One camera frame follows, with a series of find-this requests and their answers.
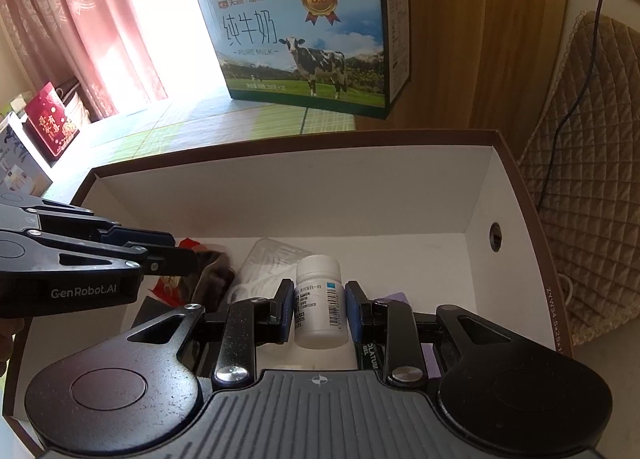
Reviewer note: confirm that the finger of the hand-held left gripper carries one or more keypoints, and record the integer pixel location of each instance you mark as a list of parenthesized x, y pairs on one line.
[(170, 263), (140, 238)]

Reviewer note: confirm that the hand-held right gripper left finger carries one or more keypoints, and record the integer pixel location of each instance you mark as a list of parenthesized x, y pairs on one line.
[(285, 309)]

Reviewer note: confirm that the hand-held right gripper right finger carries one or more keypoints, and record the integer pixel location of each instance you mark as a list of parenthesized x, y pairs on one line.
[(354, 311)]

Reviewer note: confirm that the red snack packet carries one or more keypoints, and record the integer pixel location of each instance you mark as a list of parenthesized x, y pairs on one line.
[(167, 286)]

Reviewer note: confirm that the small white bottle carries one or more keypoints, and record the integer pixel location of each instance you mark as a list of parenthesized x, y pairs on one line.
[(320, 304)]

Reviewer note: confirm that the purple bottle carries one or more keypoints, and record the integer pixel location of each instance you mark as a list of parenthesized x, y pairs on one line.
[(395, 297)]

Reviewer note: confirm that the brown velvet scrunchie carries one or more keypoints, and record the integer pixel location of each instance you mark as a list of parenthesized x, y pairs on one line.
[(215, 279)]

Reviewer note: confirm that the green tube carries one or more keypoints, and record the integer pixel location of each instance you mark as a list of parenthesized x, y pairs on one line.
[(370, 356)]

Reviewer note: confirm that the clear plastic container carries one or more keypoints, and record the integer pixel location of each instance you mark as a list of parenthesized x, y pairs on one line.
[(272, 259)]

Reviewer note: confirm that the brown storage box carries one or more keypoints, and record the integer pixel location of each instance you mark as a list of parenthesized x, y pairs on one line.
[(300, 189)]

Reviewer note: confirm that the white humidifier box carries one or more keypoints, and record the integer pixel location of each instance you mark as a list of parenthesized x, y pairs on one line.
[(22, 164)]

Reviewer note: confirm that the red gift box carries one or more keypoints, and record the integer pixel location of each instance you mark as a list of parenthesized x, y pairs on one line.
[(52, 121)]

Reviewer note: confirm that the pink curtain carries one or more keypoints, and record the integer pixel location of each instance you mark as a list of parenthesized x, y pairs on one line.
[(65, 14)]

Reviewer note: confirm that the cow print milk carton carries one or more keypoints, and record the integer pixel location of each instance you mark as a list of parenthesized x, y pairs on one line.
[(300, 39)]

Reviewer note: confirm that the brown quilted chair cushion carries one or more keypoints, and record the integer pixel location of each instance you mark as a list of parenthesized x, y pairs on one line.
[(595, 179)]

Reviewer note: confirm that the wooden cabinet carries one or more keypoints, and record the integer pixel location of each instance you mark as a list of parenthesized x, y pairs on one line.
[(475, 39)]

